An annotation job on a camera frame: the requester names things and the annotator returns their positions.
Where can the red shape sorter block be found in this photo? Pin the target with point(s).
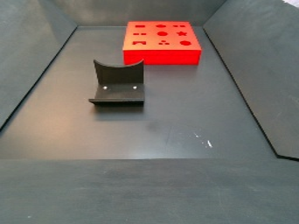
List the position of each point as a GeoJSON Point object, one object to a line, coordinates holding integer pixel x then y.
{"type": "Point", "coordinates": [160, 43]}

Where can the black curved holder stand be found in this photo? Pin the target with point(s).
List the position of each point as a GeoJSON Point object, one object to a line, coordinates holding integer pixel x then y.
{"type": "Point", "coordinates": [120, 84]}

